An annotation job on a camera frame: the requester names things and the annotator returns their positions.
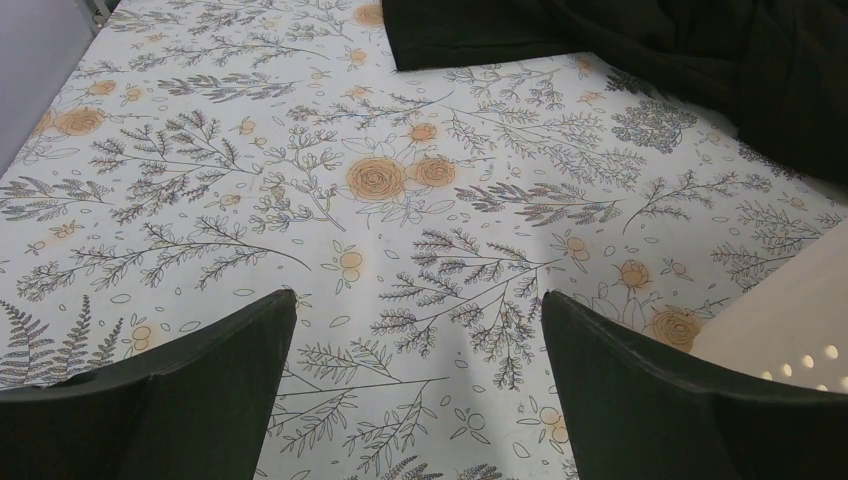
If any cream plastic basket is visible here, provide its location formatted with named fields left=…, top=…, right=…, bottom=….
left=690, top=223, right=847, bottom=394

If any floral tablecloth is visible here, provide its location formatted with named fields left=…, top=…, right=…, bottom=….
left=1, top=1, right=847, bottom=479

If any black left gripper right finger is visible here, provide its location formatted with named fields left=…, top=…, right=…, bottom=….
left=541, top=291, right=847, bottom=479

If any black cloth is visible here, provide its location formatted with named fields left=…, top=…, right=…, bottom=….
left=382, top=0, right=847, bottom=184

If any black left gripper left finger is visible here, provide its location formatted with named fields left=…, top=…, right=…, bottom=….
left=1, top=290, right=297, bottom=479

